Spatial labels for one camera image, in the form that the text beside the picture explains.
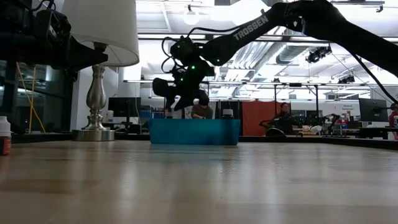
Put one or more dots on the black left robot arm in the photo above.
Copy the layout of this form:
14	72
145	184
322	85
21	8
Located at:
15	37

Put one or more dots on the silver lamp white shade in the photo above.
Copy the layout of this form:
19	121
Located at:
102	31

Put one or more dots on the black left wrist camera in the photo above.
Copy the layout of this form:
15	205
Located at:
53	25

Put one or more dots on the black wide monitor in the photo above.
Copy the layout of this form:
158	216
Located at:
373	109

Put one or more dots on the small red dropper bottle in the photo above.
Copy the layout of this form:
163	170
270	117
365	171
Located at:
3	137

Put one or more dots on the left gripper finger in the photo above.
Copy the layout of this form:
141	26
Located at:
87	56

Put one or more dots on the black office chair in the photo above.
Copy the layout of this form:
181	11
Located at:
276	132

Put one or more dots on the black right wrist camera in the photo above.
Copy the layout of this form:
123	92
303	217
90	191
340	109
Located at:
160	87

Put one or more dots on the orange partition wall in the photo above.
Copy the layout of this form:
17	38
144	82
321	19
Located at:
255	119

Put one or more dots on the black computer monitor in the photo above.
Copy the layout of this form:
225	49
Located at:
124	107

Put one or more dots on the black background robot arms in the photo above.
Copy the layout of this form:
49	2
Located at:
314	119

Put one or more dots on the blue plastic bin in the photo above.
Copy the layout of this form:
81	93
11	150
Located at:
192	132

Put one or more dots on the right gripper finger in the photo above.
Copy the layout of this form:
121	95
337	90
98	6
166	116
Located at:
186	100

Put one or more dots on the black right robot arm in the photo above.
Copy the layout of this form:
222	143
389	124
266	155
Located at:
248	28

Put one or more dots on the person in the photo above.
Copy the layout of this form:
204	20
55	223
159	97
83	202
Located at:
284	113
202	112
394	119

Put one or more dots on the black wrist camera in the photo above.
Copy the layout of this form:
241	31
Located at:
160	87
53	25

